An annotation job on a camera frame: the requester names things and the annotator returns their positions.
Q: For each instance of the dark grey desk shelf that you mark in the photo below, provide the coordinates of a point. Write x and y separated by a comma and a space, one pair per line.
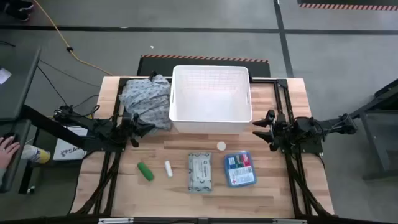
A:
12, 177

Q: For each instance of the white paper note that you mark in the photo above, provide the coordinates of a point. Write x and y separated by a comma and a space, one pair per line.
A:
3, 76

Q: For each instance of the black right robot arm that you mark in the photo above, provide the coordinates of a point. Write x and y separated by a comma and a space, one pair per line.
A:
306, 127

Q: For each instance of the black side table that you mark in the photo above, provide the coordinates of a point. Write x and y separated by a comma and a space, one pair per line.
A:
390, 93

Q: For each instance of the black diagonal support beam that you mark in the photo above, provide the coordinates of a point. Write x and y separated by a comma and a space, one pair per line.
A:
49, 126

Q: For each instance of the blue first aid kit box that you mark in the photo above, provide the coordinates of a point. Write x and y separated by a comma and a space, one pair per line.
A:
240, 171

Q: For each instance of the small white tube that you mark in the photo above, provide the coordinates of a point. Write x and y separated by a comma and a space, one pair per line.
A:
168, 169

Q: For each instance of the grey metal bracket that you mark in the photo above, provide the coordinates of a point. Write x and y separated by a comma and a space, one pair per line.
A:
115, 220
289, 221

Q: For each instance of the white perforated plastic basket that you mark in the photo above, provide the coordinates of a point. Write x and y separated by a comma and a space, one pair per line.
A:
211, 102

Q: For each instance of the grey patterned wipes pack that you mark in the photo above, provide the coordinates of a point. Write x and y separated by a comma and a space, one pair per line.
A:
200, 172

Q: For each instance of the small white round cap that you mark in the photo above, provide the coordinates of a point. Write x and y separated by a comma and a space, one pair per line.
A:
221, 146

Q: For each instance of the white box with logo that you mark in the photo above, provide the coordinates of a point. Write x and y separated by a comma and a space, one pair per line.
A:
66, 152

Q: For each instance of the person's hand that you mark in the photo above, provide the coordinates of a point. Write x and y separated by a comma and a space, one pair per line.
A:
7, 152

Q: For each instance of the grey patterned cloth gown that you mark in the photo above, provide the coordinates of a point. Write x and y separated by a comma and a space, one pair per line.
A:
146, 96

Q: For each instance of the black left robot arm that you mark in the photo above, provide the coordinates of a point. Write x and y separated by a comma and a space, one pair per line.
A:
105, 130

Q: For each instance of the person's foot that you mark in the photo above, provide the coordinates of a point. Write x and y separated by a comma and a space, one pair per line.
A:
18, 9

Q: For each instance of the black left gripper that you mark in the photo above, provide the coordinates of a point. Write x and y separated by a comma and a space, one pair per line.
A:
130, 127

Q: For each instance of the black mat with striped edge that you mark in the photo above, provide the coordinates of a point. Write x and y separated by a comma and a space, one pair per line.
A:
342, 2
155, 67

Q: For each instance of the black aluminium table frame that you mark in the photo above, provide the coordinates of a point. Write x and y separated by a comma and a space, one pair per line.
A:
109, 193

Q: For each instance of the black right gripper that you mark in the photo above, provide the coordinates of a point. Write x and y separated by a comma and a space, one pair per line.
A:
276, 132

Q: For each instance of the green bandage roll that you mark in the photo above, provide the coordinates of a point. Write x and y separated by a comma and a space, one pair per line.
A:
145, 171

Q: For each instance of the dark grey desk top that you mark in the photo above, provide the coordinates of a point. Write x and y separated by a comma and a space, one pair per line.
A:
18, 93

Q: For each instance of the white and yellow bottle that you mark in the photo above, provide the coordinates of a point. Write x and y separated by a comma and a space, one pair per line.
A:
35, 154

